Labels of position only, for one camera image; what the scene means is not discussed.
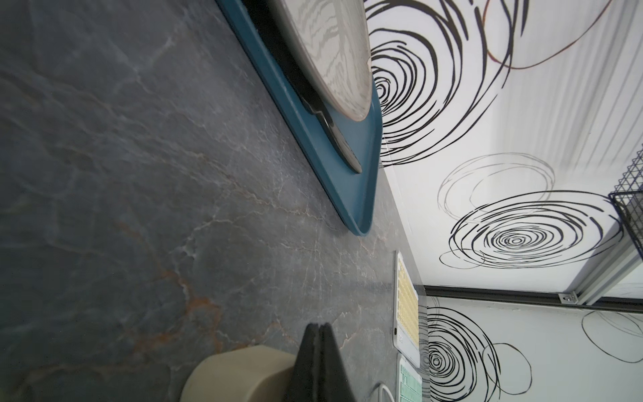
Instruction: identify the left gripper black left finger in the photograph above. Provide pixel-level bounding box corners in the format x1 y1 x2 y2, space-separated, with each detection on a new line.
283 323 321 402

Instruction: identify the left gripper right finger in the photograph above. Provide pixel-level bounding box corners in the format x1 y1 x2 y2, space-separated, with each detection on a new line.
319 323 356 402

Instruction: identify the green wireless keyboard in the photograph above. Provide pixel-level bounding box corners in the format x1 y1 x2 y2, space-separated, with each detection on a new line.
395 353 423 402

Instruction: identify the yellow wireless keyboard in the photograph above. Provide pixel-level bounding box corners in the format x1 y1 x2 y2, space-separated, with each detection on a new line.
393 251 420 369

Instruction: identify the beige power strip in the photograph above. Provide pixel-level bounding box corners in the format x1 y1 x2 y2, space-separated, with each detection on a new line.
180 345 296 401

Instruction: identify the black knife on tray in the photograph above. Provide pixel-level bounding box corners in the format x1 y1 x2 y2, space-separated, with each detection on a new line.
301 97 363 174

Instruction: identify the teal tray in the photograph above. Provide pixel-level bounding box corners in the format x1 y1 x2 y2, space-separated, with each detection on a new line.
218 1 383 236

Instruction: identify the grey round plate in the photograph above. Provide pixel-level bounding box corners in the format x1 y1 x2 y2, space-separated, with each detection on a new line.
266 0 373 122

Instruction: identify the black wire wall basket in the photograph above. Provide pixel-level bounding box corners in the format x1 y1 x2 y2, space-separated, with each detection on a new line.
608 150 642 257

